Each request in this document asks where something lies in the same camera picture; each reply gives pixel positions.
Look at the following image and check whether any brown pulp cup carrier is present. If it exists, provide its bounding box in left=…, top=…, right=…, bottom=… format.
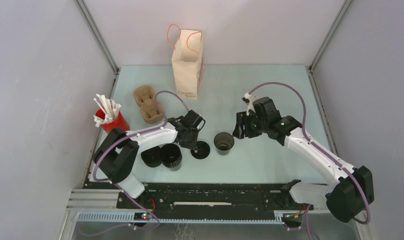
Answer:
left=133, top=85, right=164, bottom=124

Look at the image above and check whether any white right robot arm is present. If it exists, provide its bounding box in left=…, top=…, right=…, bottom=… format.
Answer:
left=232, top=93, right=375, bottom=223

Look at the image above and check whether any black cup stack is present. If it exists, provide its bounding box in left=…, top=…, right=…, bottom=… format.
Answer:
left=160, top=143, right=182, bottom=172

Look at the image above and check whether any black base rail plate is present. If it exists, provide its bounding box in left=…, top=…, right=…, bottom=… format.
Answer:
left=116, top=183, right=313, bottom=222

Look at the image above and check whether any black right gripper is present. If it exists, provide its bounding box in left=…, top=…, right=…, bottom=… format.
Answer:
left=232, top=110, right=267, bottom=140

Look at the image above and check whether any red cup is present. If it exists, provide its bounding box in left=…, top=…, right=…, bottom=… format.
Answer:
left=93, top=109, right=130, bottom=134

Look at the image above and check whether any aluminium frame post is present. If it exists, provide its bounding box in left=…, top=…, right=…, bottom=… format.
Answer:
left=309, top=0, right=355, bottom=73
left=74, top=0, right=120, bottom=74

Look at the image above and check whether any black cup lid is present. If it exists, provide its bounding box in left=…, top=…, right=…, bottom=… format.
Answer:
left=190, top=141, right=211, bottom=160

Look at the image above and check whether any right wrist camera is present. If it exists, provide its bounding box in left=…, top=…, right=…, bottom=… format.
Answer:
left=242, top=92, right=258, bottom=116

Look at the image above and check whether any white paper bag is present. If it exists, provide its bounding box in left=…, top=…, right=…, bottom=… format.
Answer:
left=166, top=24, right=204, bottom=100

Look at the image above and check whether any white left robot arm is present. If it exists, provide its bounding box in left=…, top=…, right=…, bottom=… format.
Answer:
left=92, top=110, right=206, bottom=208

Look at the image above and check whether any aluminium frame post left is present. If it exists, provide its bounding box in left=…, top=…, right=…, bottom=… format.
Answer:
left=74, top=0, right=120, bottom=74

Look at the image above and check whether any black takeout cup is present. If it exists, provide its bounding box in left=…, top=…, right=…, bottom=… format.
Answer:
left=213, top=132, right=235, bottom=156

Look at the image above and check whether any aluminium frame post right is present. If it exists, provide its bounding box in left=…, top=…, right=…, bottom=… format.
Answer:
left=309, top=0, right=355, bottom=73

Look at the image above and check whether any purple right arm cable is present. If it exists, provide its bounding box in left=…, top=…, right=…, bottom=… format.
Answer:
left=248, top=81, right=372, bottom=240

